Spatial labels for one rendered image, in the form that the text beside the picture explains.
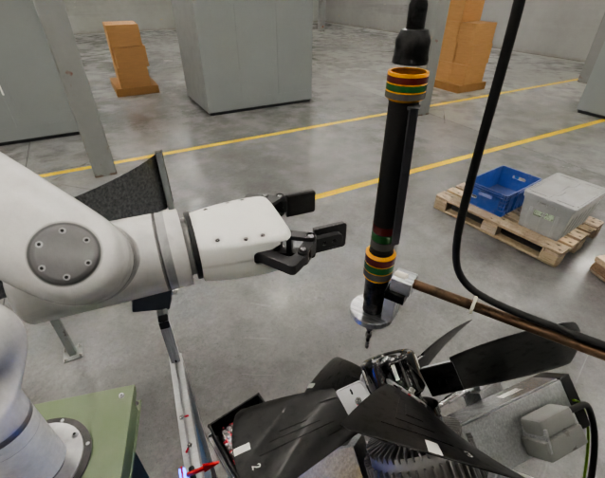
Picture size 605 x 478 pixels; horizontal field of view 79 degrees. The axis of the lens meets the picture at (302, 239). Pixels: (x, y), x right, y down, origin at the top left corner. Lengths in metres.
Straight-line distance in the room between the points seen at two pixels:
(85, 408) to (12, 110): 5.70
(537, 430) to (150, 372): 2.02
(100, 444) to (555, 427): 0.99
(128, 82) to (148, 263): 8.25
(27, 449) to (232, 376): 1.49
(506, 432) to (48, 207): 0.91
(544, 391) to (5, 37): 6.34
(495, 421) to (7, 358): 0.95
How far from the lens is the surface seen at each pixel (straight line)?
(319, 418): 0.81
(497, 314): 0.54
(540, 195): 3.56
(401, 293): 0.55
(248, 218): 0.41
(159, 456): 2.19
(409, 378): 0.82
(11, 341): 0.85
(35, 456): 1.01
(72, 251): 0.31
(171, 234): 0.38
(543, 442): 0.96
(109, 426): 1.10
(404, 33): 0.43
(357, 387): 0.85
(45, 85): 6.46
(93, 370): 2.63
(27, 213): 0.33
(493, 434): 0.96
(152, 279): 0.39
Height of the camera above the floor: 1.89
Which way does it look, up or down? 35 degrees down
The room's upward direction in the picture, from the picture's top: straight up
